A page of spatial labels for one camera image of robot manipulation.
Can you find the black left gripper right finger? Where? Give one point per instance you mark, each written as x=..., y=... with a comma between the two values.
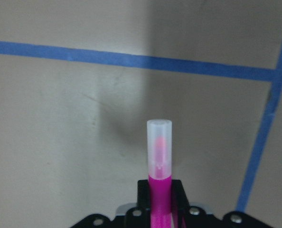
x=182, y=211

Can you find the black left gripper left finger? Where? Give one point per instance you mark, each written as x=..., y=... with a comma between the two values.
x=138, y=216

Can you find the pink highlighter pen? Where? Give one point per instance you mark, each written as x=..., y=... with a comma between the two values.
x=159, y=147

